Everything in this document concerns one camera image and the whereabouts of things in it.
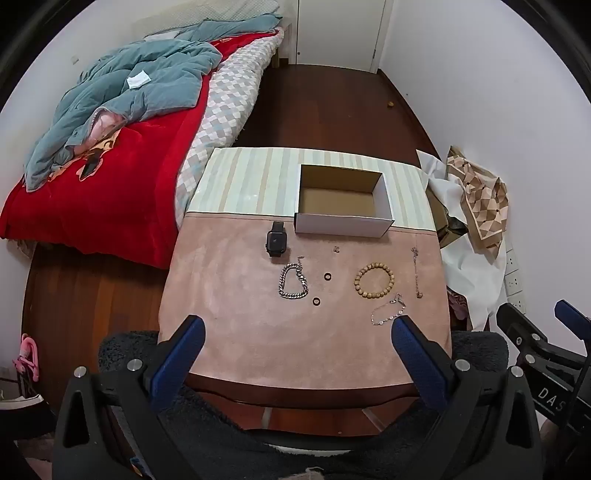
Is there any thin chain bracelet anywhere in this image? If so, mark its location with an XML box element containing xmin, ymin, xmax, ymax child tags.
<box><xmin>411</xmin><ymin>247</ymin><xmax>424</xmax><ymax>298</ymax></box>

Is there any white cardboard box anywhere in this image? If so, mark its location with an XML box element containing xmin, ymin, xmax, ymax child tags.
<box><xmin>294</xmin><ymin>164</ymin><xmax>395</xmax><ymax>239</ymax></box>

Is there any striped tablecloth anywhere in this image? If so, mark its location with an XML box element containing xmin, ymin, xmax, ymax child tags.
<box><xmin>185</xmin><ymin>147</ymin><xmax>438</xmax><ymax>232</ymax></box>

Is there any wooden bed frame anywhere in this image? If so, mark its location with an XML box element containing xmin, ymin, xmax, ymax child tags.
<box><xmin>272</xmin><ymin>23</ymin><xmax>290</xmax><ymax>68</ymax></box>

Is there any wooden bead bracelet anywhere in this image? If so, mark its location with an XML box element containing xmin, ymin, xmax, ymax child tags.
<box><xmin>353</xmin><ymin>262</ymin><xmax>396</xmax><ymax>299</ymax></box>

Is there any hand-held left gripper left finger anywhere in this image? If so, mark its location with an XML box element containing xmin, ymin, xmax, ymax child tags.
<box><xmin>54</xmin><ymin>315</ymin><xmax>207</xmax><ymax>480</ymax></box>

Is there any teal quilt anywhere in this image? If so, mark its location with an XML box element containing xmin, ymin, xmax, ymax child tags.
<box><xmin>24</xmin><ymin>13</ymin><xmax>283</xmax><ymax>192</ymax></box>

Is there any wooden table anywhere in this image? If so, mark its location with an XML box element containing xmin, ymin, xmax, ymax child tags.
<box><xmin>185</xmin><ymin>371</ymin><xmax>419</xmax><ymax>437</ymax></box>

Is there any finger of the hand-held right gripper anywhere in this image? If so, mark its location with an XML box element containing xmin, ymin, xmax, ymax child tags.
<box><xmin>496</xmin><ymin>302</ymin><xmax>550</xmax><ymax>354</ymax></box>
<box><xmin>554</xmin><ymin>299</ymin><xmax>591</xmax><ymax>356</ymax></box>

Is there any pink hanger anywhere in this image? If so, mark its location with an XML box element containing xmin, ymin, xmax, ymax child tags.
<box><xmin>14</xmin><ymin>335</ymin><xmax>40</xmax><ymax>382</ymax></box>

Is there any red blanket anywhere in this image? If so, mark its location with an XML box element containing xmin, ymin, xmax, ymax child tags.
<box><xmin>0</xmin><ymin>28</ymin><xmax>284</xmax><ymax>268</ymax></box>

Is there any dark grey fuzzy garment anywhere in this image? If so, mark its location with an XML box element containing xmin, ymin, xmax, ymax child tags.
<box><xmin>98</xmin><ymin>330</ymin><xmax>509</xmax><ymax>480</ymax></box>

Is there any brown checkered scarf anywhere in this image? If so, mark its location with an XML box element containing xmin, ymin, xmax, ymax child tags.
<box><xmin>445</xmin><ymin>147</ymin><xmax>509</xmax><ymax>259</ymax></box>

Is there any silver chain bracelet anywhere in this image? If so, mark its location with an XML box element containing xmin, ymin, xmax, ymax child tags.
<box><xmin>278</xmin><ymin>256</ymin><xmax>309</xmax><ymax>300</ymax></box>

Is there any pink cloth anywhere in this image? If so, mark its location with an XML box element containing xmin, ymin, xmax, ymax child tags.
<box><xmin>88</xmin><ymin>108</ymin><xmax>127</xmax><ymax>144</ymax></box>

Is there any pile of patterned cloths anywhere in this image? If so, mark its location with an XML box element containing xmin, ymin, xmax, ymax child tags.
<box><xmin>416</xmin><ymin>148</ymin><xmax>509</xmax><ymax>330</ymax></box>

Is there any pink gem bracelet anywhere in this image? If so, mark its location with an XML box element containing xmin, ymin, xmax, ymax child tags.
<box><xmin>370</xmin><ymin>293</ymin><xmax>408</xmax><ymax>326</ymax></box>

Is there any pale bed sheet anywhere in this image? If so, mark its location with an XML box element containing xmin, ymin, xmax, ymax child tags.
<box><xmin>157</xmin><ymin>0</ymin><xmax>282</xmax><ymax>38</ymax></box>

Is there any black smartwatch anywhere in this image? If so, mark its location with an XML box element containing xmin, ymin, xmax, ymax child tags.
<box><xmin>264</xmin><ymin>220</ymin><xmax>288</xmax><ymax>265</ymax></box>

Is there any white door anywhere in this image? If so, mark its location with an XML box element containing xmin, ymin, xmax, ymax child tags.
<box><xmin>298</xmin><ymin>0</ymin><xmax>387</xmax><ymax>73</ymax></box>

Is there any pink suede mat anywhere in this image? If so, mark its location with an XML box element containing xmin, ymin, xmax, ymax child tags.
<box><xmin>157</xmin><ymin>210</ymin><xmax>452</xmax><ymax>388</ymax></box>

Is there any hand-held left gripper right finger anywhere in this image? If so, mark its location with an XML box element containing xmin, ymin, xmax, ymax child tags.
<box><xmin>391</xmin><ymin>315</ymin><xmax>544</xmax><ymax>480</ymax></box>

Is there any red patterned cloth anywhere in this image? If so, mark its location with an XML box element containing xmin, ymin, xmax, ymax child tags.
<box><xmin>447</xmin><ymin>291</ymin><xmax>469</xmax><ymax>321</ymax></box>

